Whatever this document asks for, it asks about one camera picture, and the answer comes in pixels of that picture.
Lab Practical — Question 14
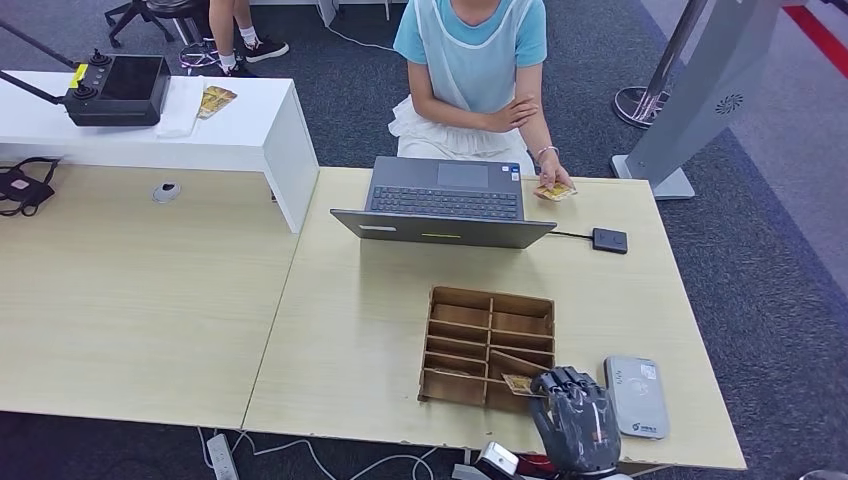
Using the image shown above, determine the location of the person's left hand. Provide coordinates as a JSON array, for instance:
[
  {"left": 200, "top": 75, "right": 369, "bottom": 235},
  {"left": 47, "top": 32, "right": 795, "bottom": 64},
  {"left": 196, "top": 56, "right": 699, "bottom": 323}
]
[{"left": 533, "top": 162, "right": 576, "bottom": 200}]

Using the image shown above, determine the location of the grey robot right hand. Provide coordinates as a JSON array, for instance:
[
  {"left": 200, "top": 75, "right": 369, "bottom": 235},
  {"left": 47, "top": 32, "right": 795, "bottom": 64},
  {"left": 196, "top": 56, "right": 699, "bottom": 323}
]
[{"left": 528, "top": 366, "right": 623, "bottom": 476}]

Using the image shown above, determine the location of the person's right hand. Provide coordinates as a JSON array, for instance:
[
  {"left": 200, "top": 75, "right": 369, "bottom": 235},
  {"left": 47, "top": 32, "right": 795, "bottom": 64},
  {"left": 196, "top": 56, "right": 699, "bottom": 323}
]
[{"left": 485, "top": 95, "right": 540, "bottom": 134}]

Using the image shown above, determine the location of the yellow brown ID card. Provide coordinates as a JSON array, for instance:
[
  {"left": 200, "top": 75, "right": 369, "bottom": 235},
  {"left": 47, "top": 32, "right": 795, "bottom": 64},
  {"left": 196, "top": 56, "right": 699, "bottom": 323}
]
[{"left": 533, "top": 183, "right": 578, "bottom": 203}]

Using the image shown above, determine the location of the seated person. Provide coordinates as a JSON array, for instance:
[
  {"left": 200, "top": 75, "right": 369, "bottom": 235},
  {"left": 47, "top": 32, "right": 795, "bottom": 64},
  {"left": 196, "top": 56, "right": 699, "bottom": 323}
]
[{"left": 388, "top": 0, "right": 578, "bottom": 203}]

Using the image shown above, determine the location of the grey card reader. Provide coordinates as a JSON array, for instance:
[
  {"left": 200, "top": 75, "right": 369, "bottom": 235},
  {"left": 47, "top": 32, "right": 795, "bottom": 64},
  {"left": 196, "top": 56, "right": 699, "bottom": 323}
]
[{"left": 602, "top": 355, "right": 671, "bottom": 441}]

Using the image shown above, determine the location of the standing person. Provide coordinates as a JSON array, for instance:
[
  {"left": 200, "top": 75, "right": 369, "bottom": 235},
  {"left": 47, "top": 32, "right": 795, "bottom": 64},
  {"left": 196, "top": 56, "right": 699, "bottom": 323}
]
[{"left": 207, "top": 0, "right": 291, "bottom": 78}]

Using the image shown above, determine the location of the red object under desk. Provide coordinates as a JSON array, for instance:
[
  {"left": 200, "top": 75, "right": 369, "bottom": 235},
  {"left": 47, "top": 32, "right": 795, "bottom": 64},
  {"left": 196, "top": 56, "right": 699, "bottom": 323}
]
[{"left": 516, "top": 453, "right": 558, "bottom": 480}]

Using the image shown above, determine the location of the small black square box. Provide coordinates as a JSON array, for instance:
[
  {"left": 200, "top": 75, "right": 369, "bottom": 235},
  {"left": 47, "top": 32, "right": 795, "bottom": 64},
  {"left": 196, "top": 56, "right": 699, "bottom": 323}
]
[{"left": 591, "top": 227, "right": 629, "bottom": 256}]

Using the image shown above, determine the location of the grey open laptop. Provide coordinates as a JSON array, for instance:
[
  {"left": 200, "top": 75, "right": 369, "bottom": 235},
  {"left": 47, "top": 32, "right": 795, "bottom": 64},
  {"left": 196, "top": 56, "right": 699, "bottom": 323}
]
[{"left": 329, "top": 156, "right": 558, "bottom": 251}]

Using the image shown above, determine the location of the wooden compartment tray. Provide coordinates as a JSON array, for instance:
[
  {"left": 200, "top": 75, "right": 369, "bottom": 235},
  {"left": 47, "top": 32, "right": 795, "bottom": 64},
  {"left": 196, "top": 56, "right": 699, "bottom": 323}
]
[{"left": 417, "top": 285, "right": 557, "bottom": 417}]

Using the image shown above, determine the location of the grey kiosk stand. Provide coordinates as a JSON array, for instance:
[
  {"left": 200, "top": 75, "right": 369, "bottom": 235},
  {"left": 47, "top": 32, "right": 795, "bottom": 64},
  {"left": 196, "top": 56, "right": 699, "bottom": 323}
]
[{"left": 610, "top": 0, "right": 806, "bottom": 202}]

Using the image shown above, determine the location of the white desk riser shelf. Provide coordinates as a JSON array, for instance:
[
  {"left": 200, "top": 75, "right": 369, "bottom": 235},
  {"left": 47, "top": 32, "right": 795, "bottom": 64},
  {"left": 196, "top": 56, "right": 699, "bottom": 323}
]
[{"left": 0, "top": 70, "right": 321, "bottom": 235}]

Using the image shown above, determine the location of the yellow printed leaflet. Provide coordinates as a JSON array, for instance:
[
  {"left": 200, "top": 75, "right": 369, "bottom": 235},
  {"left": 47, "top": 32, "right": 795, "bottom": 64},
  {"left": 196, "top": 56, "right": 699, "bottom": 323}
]
[{"left": 197, "top": 85, "right": 240, "bottom": 122}]

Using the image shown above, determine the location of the white folded cloth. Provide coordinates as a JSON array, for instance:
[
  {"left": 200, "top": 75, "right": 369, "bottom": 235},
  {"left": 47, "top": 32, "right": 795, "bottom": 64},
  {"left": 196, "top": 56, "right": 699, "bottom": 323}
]
[{"left": 155, "top": 74, "right": 207, "bottom": 140}]

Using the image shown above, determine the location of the white power strip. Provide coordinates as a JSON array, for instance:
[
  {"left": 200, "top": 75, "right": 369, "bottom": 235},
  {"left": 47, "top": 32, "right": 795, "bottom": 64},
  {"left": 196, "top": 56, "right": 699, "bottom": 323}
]
[{"left": 205, "top": 433, "right": 240, "bottom": 480}]

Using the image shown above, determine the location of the black chair base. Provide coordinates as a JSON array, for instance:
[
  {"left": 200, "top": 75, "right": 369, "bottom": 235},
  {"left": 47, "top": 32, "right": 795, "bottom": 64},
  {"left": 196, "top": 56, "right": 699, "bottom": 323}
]
[{"left": 104, "top": 0, "right": 200, "bottom": 50}]

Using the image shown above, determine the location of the black remote controller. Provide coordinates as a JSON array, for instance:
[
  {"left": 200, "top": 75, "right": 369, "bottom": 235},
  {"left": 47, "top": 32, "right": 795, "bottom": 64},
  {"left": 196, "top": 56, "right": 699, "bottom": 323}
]
[{"left": 64, "top": 48, "right": 174, "bottom": 128}]

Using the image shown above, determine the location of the black antenna rod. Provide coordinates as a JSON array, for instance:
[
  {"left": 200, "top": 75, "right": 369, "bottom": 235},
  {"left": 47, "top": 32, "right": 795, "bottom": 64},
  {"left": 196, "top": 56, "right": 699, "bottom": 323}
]
[
  {"left": 0, "top": 69, "right": 68, "bottom": 106},
  {"left": 0, "top": 18, "right": 79, "bottom": 71}
]

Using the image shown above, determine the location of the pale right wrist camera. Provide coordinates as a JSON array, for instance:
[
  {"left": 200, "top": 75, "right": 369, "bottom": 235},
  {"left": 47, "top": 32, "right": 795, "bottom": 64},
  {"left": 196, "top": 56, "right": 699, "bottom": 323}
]
[{"left": 474, "top": 441, "right": 522, "bottom": 480}]

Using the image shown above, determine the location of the chrome stanchion post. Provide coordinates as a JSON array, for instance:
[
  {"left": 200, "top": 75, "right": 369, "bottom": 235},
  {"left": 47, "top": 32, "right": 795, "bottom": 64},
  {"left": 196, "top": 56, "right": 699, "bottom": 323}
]
[{"left": 612, "top": 0, "right": 710, "bottom": 131}]

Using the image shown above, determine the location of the white floor cable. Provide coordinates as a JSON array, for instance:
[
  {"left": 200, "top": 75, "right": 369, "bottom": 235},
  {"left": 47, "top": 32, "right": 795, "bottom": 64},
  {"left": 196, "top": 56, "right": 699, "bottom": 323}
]
[
  {"left": 323, "top": 19, "right": 396, "bottom": 53},
  {"left": 196, "top": 427, "right": 440, "bottom": 480}
]

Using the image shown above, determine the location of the chrome stool foot ring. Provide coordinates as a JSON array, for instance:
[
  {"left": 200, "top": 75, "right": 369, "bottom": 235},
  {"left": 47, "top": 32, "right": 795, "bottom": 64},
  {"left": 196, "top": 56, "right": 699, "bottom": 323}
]
[{"left": 178, "top": 40, "right": 223, "bottom": 70}]

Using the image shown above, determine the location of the black strap bag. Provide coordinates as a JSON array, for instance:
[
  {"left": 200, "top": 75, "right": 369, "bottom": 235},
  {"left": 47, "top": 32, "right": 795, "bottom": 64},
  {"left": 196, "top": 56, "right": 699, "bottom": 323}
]
[{"left": 0, "top": 156, "right": 62, "bottom": 218}]

